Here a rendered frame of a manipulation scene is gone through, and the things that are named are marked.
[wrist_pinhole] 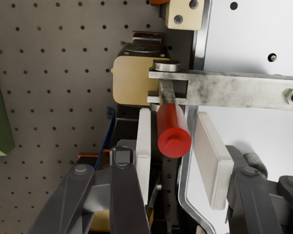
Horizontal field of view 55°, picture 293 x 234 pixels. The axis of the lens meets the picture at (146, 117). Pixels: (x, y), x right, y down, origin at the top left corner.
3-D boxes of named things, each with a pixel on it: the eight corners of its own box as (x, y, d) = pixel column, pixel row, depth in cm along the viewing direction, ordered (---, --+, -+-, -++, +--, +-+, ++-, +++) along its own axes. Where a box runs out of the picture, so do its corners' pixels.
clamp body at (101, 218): (148, 126, 73) (144, 234, 39) (106, 124, 73) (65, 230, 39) (149, 103, 71) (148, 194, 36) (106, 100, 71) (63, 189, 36)
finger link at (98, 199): (131, 217, 13) (65, 214, 13) (136, 161, 17) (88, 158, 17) (133, 190, 12) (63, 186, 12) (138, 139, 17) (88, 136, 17)
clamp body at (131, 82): (160, 59, 67) (170, 110, 34) (119, 57, 67) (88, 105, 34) (163, 30, 65) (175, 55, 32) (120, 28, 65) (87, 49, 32)
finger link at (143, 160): (147, 207, 15) (132, 206, 15) (148, 145, 21) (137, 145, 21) (150, 156, 13) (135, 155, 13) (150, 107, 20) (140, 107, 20)
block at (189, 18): (174, 18, 63) (201, 30, 29) (158, 17, 63) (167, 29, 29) (175, 1, 62) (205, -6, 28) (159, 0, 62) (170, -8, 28)
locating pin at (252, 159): (254, 166, 44) (270, 191, 38) (233, 165, 44) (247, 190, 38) (258, 148, 43) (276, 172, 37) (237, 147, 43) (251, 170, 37)
